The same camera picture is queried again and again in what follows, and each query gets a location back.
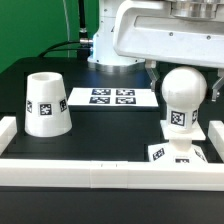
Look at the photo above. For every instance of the white marker sheet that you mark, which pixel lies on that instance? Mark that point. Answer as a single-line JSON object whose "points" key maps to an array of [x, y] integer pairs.
{"points": [[112, 97]]}

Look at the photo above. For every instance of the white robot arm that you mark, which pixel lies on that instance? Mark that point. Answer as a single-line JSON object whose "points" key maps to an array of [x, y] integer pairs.
{"points": [[104, 57]]}

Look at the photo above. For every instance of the white fence piece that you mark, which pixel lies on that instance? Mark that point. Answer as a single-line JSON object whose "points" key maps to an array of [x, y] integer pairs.
{"points": [[8, 129], [216, 136]]}

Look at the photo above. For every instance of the white lamp bulb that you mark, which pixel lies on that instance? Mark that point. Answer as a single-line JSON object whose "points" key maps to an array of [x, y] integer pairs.
{"points": [[183, 89]]}

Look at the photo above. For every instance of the white lamp shade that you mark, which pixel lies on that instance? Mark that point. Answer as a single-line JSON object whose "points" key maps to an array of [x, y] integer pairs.
{"points": [[47, 112]]}

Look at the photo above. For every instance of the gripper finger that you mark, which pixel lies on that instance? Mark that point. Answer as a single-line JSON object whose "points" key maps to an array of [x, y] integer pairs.
{"points": [[217, 85]]}

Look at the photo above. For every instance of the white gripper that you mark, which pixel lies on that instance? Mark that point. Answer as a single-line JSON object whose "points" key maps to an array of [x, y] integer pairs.
{"points": [[176, 31]]}

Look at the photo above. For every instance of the white left fence piece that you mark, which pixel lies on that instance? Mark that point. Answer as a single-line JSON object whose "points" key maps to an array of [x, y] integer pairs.
{"points": [[8, 129]]}

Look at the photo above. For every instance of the white right fence piece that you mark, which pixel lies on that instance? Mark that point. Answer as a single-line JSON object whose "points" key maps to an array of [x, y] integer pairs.
{"points": [[216, 136]]}

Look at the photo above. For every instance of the white lamp base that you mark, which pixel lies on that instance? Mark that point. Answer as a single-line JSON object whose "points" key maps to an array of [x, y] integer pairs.
{"points": [[179, 147]]}

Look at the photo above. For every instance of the white front fence rail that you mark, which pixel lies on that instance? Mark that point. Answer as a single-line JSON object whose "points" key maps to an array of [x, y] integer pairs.
{"points": [[108, 174]]}

